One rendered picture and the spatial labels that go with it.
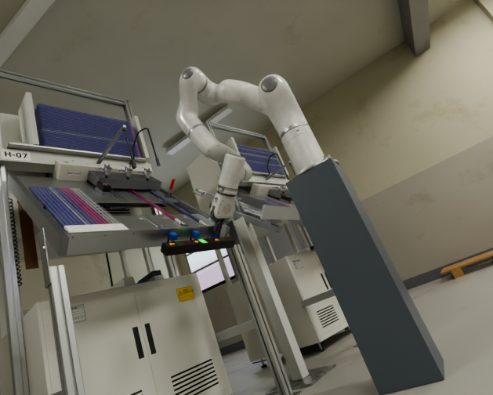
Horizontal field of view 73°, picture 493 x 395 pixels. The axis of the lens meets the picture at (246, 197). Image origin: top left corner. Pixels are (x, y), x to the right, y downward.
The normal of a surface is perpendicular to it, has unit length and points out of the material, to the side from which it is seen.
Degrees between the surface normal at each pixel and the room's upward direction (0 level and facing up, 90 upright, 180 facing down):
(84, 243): 137
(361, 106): 90
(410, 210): 90
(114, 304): 90
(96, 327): 90
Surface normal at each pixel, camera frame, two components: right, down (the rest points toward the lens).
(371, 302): -0.50, -0.14
